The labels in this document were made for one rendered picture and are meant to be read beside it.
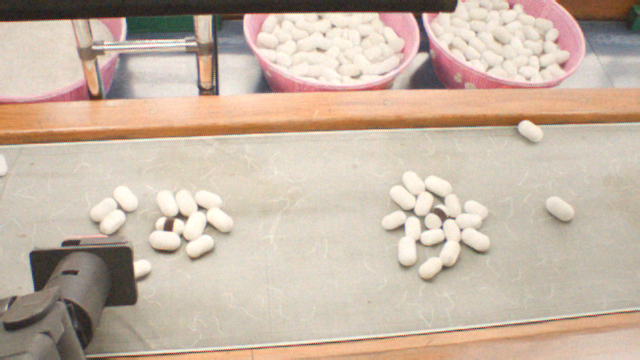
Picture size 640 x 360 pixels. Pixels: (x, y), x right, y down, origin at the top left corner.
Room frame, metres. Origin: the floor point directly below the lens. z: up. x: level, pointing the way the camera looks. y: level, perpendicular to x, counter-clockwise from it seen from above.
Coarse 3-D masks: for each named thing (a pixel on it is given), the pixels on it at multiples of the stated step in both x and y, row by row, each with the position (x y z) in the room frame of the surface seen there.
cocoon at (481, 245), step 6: (468, 228) 0.46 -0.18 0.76; (462, 234) 0.45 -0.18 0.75; (468, 234) 0.45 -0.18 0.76; (474, 234) 0.45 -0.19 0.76; (480, 234) 0.45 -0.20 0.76; (462, 240) 0.45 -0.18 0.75; (468, 240) 0.45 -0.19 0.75; (474, 240) 0.45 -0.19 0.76; (480, 240) 0.45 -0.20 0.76; (486, 240) 0.45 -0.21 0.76; (474, 246) 0.44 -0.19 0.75; (480, 246) 0.44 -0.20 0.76; (486, 246) 0.44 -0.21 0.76
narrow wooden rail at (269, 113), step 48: (192, 96) 0.61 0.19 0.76; (240, 96) 0.62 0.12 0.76; (288, 96) 0.63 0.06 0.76; (336, 96) 0.64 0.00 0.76; (384, 96) 0.66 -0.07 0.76; (432, 96) 0.67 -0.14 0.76; (480, 96) 0.69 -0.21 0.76; (528, 96) 0.71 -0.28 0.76; (576, 96) 0.72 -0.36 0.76; (624, 96) 0.74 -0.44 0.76; (0, 144) 0.49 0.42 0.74
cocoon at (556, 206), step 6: (552, 198) 0.53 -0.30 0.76; (558, 198) 0.53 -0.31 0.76; (546, 204) 0.52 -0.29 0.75; (552, 204) 0.52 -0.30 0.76; (558, 204) 0.52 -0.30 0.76; (564, 204) 0.52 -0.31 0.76; (552, 210) 0.51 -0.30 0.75; (558, 210) 0.51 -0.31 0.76; (564, 210) 0.51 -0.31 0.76; (570, 210) 0.51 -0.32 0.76; (558, 216) 0.51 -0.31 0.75; (564, 216) 0.50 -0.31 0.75; (570, 216) 0.50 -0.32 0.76
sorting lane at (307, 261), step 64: (448, 128) 0.64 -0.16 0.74; (512, 128) 0.66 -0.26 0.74; (576, 128) 0.68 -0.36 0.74; (0, 192) 0.42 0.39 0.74; (64, 192) 0.44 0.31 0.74; (192, 192) 0.47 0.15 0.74; (256, 192) 0.48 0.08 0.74; (320, 192) 0.50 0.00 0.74; (384, 192) 0.51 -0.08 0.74; (512, 192) 0.54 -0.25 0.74; (576, 192) 0.56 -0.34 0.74; (0, 256) 0.34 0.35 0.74; (256, 256) 0.39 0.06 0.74; (320, 256) 0.40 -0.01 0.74; (384, 256) 0.42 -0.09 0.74; (512, 256) 0.44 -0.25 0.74; (576, 256) 0.46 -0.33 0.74; (128, 320) 0.29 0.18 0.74; (192, 320) 0.30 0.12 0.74; (256, 320) 0.31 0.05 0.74; (320, 320) 0.32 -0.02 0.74; (384, 320) 0.33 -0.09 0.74; (448, 320) 0.34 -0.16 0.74; (512, 320) 0.35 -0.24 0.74
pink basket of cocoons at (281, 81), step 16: (256, 16) 0.81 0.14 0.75; (384, 16) 0.88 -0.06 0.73; (400, 16) 0.86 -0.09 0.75; (256, 32) 0.79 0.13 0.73; (400, 32) 0.84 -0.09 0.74; (416, 32) 0.80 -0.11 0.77; (256, 48) 0.71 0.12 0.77; (416, 48) 0.76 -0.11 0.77; (272, 64) 0.68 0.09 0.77; (272, 80) 0.70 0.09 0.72; (288, 80) 0.68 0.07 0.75; (304, 80) 0.66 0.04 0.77; (384, 80) 0.69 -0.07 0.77
